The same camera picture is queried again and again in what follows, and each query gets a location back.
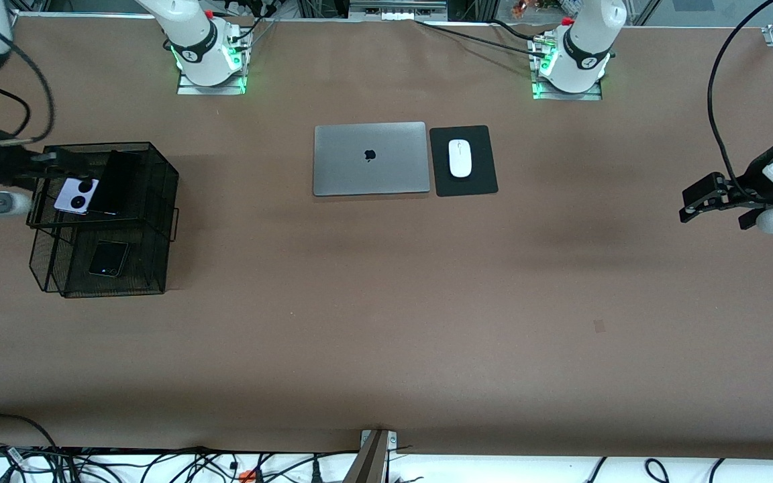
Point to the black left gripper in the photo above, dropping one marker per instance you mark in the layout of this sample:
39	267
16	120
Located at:
753	176

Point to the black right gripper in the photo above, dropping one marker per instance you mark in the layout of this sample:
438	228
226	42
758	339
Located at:
5	168

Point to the lilac flip phone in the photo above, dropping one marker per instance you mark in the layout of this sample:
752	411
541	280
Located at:
64	196

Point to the black slab phone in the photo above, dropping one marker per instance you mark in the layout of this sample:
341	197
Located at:
118	184

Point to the black flip phone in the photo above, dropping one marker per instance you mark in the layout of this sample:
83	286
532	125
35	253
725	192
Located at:
108	258

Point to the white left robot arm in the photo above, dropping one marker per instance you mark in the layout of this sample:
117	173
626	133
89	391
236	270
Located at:
581	47

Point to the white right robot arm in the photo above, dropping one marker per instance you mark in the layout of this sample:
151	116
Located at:
198	47

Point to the black mesh two-tier tray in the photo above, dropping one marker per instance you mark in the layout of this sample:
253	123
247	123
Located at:
145	268

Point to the black mouse pad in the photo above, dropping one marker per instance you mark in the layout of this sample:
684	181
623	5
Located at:
480	184

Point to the white computer mouse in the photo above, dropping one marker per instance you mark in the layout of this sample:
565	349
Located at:
459	161

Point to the silver closed laptop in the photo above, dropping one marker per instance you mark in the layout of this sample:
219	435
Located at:
346	168

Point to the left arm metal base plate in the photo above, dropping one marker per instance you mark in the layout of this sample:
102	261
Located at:
594	96

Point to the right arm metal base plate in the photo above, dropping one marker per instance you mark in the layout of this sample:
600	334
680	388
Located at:
188	89

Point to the aluminium camera post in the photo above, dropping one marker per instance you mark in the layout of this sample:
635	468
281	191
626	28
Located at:
370	463

